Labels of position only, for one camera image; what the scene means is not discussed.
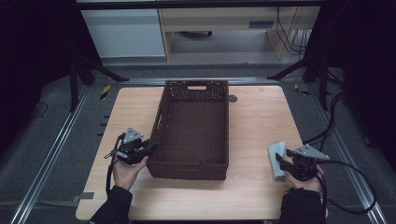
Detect brown woven basket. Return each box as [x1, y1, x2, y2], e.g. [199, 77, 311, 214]
[147, 79, 231, 181]

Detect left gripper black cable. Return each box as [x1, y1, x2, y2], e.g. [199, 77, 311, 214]
[105, 133, 126, 195]

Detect white cabinet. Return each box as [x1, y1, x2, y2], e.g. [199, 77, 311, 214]
[80, 8, 166, 59]

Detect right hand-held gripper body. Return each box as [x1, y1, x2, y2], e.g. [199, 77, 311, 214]
[286, 144, 331, 182]

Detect aluminium floor rail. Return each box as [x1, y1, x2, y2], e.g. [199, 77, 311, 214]
[8, 85, 92, 224]
[120, 77, 279, 87]
[306, 83, 389, 224]

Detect grey tape strip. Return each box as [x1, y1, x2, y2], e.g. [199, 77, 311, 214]
[72, 191, 95, 203]

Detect yellow black striped tape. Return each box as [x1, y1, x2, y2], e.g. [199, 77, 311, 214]
[293, 83, 311, 97]
[99, 84, 111, 101]

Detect person's left hand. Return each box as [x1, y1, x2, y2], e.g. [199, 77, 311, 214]
[112, 155, 149, 191]

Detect person's right hand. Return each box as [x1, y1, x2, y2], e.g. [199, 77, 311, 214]
[284, 164, 325, 194]

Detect thick black floor cables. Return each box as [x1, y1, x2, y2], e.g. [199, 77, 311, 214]
[302, 91, 347, 153]

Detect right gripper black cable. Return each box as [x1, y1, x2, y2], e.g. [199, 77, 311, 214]
[317, 159, 377, 215]

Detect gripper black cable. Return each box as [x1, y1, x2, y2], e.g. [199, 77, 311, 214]
[317, 159, 377, 215]
[105, 133, 126, 195]

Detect hanging black cables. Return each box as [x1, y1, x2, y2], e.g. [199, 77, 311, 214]
[276, 7, 312, 60]

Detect black metal stand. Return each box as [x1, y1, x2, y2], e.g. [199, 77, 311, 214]
[68, 52, 130, 113]
[266, 49, 345, 111]

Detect thin black floor cable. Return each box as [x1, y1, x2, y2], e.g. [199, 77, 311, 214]
[26, 101, 50, 120]

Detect light blue cloth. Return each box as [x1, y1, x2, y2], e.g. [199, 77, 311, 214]
[268, 141, 288, 180]

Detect dark curtain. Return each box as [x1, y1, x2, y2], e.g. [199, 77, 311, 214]
[0, 0, 101, 153]
[311, 0, 396, 172]

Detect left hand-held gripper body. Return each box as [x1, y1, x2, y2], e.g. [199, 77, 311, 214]
[106, 126, 151, 166]

